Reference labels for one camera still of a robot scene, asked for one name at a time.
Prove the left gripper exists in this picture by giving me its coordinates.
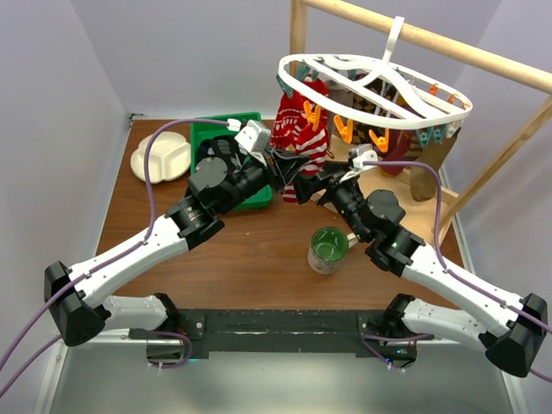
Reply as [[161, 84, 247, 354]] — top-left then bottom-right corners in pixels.
[[217, 144, 310, 216]]

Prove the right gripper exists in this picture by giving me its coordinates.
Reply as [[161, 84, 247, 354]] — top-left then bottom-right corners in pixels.
[[292, 160, 369, 242]]

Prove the red white striped sock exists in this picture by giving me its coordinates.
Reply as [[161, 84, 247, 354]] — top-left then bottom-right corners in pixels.
[[278, 123, 329, 176]]

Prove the red white patterned sock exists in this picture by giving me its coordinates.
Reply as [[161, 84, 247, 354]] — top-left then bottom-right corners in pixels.
[[271, 91, 327, 149]]

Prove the white round clip hanger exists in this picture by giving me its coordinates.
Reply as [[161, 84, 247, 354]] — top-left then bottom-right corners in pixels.
[[277, 16, 473, 130]]

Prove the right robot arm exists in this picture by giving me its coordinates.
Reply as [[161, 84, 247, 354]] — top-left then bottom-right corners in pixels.
[[293, 161, 551, 378]]

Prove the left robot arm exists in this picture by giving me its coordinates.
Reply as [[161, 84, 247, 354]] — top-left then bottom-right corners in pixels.
[[44, 147, 308, 347]]

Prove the green plastic bin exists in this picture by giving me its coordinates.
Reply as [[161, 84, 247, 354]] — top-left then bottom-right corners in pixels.
[[190, 122, 273, 210]]

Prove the orange clothes peg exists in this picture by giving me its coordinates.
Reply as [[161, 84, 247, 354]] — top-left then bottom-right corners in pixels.
[[333, 115, 354, 144], [303, 100, 322, 132], [368, 129, 390, 154]]

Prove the black sock in bin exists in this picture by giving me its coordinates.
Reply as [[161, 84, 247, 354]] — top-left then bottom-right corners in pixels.
[[195, 135, 244, 171]]

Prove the green enamel mug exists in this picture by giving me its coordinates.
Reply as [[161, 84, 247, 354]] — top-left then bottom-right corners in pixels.
[[307, 227, 358, 275]]

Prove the maroon sock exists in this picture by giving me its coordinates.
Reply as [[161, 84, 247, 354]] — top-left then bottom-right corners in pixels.
[[379, 130, 411, 177]]

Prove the wooden rack base tray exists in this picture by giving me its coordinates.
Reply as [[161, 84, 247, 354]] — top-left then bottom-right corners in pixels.
[[327, 135, 458, 246]]

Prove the white divided plate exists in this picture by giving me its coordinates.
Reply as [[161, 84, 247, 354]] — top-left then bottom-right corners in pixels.
[[130, 131, 191, 184]]

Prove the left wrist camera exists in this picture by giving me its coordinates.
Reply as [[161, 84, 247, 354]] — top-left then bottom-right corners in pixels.
[[235, 120, 271, 154]]

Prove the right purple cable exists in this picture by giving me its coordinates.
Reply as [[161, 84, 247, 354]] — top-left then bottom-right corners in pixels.
[[364, 160, 552, 383]]

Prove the purple cable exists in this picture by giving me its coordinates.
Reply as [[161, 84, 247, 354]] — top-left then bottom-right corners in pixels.
[[364, 160, 552, 383], [0, 118, 232, 389]]

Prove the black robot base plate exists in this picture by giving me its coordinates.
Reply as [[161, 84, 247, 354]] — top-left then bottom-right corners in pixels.
[[180, 309, 413, 359]]

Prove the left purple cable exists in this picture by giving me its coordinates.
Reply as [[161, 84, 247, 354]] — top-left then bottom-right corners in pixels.
[[0, 118, 232, 389]]

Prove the aluminium frame rail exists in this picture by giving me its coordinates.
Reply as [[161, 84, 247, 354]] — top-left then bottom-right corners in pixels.
[[33, 329, 196, 413]]

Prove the wooden rack frame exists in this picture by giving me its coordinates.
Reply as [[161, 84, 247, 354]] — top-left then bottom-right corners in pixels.
[[290, 1, 551, 238]]

